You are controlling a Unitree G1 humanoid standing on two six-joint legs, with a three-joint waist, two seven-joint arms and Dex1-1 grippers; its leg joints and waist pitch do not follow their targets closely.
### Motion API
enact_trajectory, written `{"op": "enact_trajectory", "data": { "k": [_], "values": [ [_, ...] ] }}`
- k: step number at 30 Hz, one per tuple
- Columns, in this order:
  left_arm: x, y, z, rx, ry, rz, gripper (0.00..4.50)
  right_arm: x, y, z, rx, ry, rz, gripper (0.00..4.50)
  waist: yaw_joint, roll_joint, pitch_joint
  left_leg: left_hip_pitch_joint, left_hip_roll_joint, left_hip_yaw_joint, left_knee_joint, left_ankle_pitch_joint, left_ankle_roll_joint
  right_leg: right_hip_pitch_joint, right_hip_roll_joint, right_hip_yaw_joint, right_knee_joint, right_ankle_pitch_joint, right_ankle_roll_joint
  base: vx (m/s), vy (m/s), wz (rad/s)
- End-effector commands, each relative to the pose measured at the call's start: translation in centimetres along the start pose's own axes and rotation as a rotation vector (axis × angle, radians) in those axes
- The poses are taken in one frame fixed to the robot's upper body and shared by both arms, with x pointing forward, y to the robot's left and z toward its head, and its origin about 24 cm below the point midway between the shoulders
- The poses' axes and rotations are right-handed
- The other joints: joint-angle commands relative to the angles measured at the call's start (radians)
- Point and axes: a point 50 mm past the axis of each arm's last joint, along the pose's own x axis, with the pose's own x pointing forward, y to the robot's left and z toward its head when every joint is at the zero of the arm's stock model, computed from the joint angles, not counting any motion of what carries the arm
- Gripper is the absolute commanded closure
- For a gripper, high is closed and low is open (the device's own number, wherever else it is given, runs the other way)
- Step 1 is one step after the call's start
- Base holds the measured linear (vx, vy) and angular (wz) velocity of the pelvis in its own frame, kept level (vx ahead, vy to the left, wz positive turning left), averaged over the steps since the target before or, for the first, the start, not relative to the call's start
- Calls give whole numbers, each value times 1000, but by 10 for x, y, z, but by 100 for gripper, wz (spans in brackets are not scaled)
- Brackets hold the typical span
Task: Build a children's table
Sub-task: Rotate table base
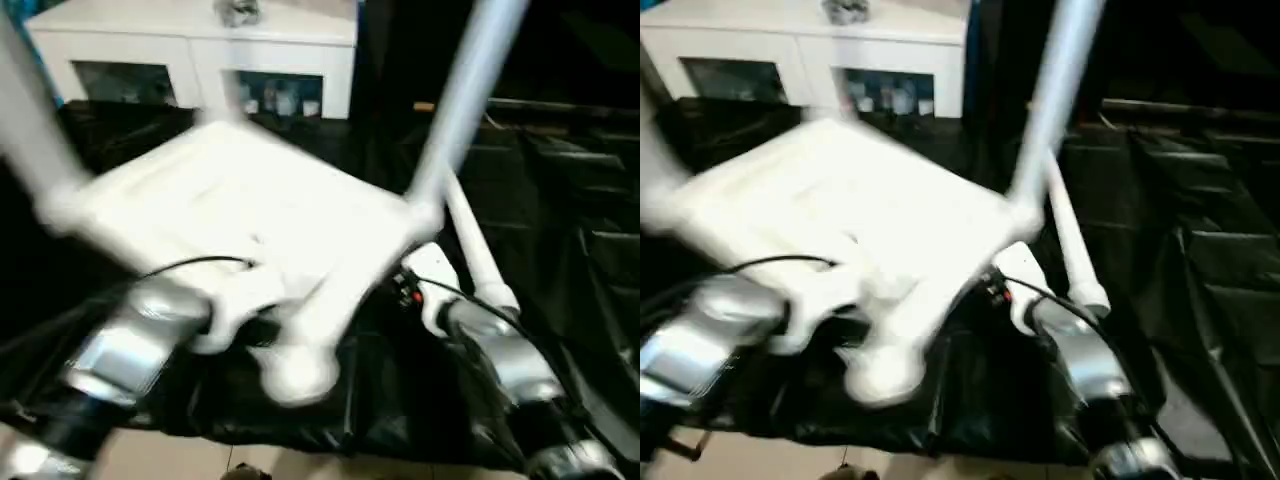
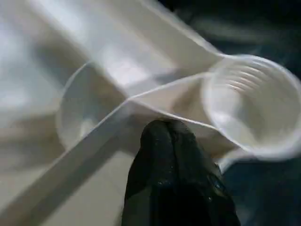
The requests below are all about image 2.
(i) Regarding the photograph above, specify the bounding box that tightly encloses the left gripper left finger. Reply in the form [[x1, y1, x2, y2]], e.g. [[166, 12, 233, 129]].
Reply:
[[121, 119, 176, 226]]

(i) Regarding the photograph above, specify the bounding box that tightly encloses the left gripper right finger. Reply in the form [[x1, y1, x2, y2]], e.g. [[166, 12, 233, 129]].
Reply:
[[168, 119, 242, 226]]

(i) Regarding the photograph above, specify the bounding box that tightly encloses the white plastic table top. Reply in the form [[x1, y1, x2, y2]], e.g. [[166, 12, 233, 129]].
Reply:
[[0, 0, 301, 226]]

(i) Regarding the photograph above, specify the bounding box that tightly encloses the black mat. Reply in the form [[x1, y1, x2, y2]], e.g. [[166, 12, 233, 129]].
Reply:
[[162, 0, 301, 226]]

